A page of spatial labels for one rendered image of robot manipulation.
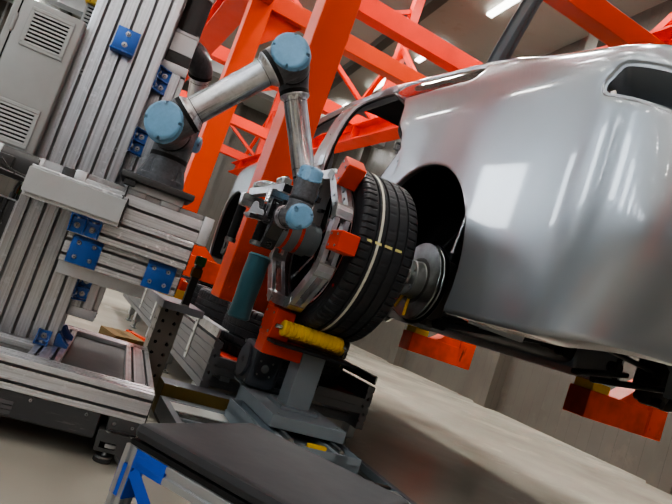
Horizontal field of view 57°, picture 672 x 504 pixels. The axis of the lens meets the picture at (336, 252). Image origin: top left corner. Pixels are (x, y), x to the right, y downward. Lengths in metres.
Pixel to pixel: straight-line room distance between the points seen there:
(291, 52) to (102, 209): 0.70
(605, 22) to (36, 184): 3.11
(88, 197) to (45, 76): 0.49
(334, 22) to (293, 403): 1.66
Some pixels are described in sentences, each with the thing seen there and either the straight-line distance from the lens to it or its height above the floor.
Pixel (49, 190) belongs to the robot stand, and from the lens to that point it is 1.87.
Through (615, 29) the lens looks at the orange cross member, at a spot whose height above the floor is 2.63.
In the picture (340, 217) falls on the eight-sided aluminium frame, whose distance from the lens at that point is 2.12.
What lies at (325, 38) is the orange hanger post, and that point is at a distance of 2.91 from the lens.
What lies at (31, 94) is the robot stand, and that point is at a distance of 2.18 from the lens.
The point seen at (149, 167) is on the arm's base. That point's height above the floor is 0.86.
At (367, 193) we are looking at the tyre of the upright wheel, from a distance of 2.18.
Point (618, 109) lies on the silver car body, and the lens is 1.93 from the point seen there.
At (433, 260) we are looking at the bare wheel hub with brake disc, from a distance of 2.47.
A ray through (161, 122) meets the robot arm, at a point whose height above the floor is 0.97.
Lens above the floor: 0.62
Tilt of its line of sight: 5 degrees up
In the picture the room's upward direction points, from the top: 19 degrees clockwise
